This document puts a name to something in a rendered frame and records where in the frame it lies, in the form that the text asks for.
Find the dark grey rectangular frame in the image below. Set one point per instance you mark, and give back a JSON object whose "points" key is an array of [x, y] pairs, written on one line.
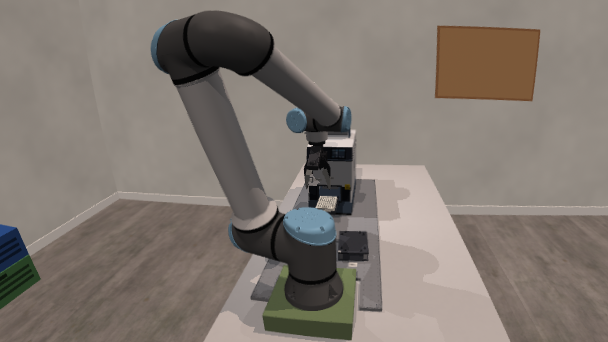
{"points": [[355, 242]]}

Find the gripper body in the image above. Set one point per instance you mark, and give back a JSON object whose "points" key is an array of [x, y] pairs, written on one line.
{"points": [[323, 158]]}

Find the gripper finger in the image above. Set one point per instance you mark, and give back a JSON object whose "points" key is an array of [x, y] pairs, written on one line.
{"points": [[307, 174], [326, 173]]}

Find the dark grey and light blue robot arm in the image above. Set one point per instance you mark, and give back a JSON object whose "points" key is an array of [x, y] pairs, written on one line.
{"points": [[307, 241]]}

